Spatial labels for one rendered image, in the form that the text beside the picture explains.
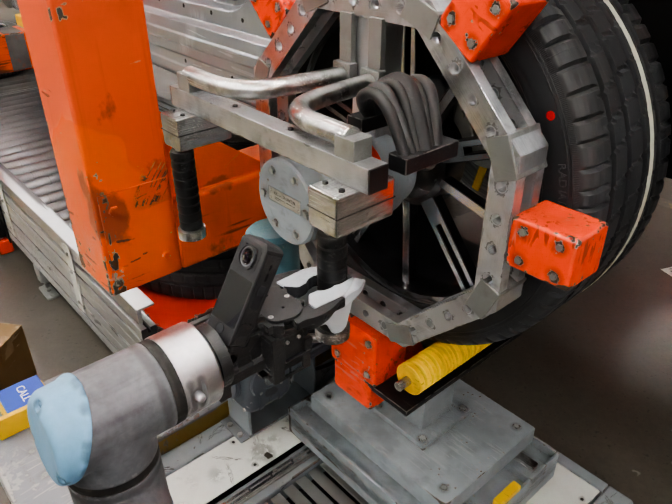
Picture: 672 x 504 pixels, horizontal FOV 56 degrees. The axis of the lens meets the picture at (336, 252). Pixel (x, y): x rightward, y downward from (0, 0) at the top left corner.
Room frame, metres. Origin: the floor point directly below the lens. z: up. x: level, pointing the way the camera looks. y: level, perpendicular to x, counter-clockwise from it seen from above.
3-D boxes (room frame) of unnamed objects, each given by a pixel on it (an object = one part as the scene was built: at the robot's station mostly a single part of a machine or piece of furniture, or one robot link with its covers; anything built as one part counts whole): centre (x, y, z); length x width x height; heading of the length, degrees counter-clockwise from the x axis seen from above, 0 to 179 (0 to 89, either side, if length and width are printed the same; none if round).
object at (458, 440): (1.02, -0.19, 0.32); 0.40 x 0.30 x 0.28; 41
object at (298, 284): (0.63, 0.03, 0.80); 0.09 x 0.03 x 0.06; 139
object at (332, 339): (0.62, 0.00, 0.83); 0.04 x 0.04 x 0.16
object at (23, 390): (0.80, 0.54, 0.47); 0.07 x 0.07 x 0.02; 41
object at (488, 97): (0.91, -0.06, 0.85); 0.54 x 0.07 x 0.54; 41
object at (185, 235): (0.88, 0.23, 0.83); 0.04 x 0.04 x 0.16
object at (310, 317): (0.57, 0.03, 0.83); 0.09 x 0.05 x 0.02; 124
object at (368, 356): (0.93, -0.09, 0.48); 0.16 x 0.12 x 0.17; 131
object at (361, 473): (1.02, -0.19, 0.13); 0.50 x 0.36 x 0.10; 41
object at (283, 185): (0.86, -0.01, 0.85); 0.21 x 0.14 x 0.14; 131
